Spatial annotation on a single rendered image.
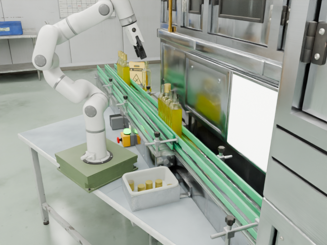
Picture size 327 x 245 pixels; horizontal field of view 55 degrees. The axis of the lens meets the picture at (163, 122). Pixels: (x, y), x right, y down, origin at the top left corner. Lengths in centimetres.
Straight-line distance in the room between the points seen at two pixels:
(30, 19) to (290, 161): 690
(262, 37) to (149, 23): 648
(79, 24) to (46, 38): 15
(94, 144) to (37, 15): 586
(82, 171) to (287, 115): 113
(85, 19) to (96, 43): 597
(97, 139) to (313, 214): 115
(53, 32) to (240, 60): 78
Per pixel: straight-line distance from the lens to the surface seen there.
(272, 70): 114
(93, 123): 150
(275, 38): 116
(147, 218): 135
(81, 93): 150
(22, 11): 725
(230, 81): 135
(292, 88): 55
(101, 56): 746
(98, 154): 158
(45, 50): 145
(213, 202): 126
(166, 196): 140
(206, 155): 144
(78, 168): 155
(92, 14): 142
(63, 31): 149
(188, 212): 139
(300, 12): 54
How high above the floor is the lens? 162
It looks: 23 degrees down
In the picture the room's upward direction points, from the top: straight up
